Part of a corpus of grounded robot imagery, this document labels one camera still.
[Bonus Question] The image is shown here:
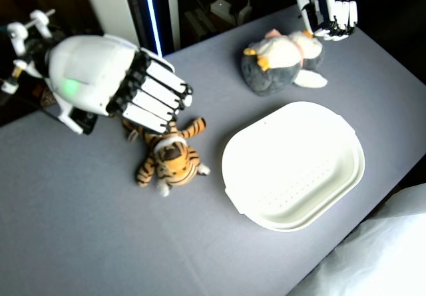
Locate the grey white penguin plush toy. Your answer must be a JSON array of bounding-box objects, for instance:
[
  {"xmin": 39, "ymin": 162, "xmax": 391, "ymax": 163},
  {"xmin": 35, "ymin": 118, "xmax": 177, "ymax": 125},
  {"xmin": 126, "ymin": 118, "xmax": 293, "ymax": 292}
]
[{"xmin": 240, "ymin": 29, "xmax": 329, "ymax": 97}]

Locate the orange striped tiger plush toy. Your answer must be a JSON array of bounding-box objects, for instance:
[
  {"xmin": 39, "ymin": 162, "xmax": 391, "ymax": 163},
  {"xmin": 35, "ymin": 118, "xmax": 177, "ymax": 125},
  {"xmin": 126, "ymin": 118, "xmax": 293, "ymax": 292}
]
[{"xmin": 122, "ymin": 116, "xmax": 212, "ymax": 198}]

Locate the white perforated plastic tray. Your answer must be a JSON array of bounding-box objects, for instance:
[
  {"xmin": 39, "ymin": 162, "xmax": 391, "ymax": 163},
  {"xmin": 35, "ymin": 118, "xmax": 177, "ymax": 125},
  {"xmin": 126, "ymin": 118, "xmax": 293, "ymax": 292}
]
[{"xmin": 220, "ymin": 100, "xmax": 366, "ymax": 233}]

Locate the white power adapter box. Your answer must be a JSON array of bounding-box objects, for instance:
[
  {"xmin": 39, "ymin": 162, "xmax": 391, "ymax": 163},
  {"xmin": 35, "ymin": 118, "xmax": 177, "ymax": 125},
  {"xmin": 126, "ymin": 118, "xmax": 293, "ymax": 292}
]
[{"xmin": 209, "ymin": 0, "xmax": 253, "ymax": 28}]

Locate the white column with blue light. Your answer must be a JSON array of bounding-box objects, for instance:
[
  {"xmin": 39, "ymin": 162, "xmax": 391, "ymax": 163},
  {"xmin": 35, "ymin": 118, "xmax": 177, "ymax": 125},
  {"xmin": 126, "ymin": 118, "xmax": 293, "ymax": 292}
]
[{"xmin": 79, "ymin": 0, "xmax": 181, "ymax": 58}]

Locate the white sheet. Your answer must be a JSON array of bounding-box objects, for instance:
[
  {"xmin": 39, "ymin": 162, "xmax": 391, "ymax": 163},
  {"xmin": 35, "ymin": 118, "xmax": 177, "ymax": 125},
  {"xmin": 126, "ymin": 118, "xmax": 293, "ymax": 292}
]
[{"xmin": 286, "ymin": 182, "xmax": 426, "ymax": 296}]

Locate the grey table cloth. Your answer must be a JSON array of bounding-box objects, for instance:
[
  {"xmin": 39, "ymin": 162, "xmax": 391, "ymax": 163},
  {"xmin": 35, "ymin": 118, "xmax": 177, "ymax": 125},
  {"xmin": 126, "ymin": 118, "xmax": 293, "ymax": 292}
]
[{"xmin": 0, "ymin": 4, "xmax": 426, "ymax": 296}]

